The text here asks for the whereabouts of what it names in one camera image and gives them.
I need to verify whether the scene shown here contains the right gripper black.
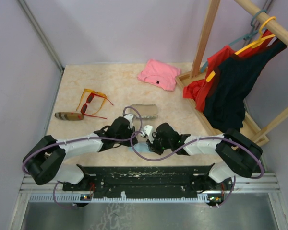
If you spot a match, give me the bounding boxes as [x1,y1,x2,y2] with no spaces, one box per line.
[146,132,172,156]

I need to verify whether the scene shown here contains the light blue cloth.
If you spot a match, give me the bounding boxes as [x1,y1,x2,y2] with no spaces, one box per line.
[133,142,150,153]

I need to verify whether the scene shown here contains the map print glasses case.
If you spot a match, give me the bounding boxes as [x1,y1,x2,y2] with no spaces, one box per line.
[130,103,158,119]

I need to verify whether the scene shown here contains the red sunglasses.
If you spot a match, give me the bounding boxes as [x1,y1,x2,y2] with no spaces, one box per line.
[82,94,114,119]

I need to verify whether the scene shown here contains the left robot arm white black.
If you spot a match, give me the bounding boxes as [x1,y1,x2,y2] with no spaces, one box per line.
[23,114,137,190]

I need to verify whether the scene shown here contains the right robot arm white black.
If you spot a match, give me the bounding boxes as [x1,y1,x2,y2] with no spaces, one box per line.
[142,123,264,190]

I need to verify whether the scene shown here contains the orange sunglasses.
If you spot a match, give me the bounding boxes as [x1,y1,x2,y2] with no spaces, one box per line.
[76,89,108,116]

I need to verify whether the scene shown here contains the brown striped glasses case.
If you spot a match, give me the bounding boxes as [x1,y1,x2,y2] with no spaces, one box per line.
[54,112,84,121]

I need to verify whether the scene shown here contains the red shirt hanging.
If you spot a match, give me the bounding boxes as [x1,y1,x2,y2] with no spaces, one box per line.
[183,30,272,112]

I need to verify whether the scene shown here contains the folded pink shirt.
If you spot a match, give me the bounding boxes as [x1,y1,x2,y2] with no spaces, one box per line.
[137,59,181,91]

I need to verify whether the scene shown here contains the dark navy shirt hanging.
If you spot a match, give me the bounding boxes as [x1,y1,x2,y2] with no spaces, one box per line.
[203,39,287,133]

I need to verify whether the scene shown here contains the yellow hanger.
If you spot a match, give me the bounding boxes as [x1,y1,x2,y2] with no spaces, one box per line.
[205,16,276,82]

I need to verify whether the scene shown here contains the teal hanger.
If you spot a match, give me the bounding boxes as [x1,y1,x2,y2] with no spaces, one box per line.
[200,9,267,74]

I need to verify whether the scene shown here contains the wooden clothes rack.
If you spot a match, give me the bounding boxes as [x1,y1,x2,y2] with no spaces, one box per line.
[175,0,288,147]

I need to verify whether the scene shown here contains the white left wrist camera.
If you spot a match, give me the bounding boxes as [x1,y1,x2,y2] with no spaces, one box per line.
[123,114,136,121]

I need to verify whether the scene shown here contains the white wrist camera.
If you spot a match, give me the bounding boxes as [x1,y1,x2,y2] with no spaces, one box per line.
[140,125,155,143]
[123,114,136,121]

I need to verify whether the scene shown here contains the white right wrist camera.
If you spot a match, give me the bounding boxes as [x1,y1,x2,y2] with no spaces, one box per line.
[140,125,155,143]

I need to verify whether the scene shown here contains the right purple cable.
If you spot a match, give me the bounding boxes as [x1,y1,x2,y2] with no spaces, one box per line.
[130,130,265,208]

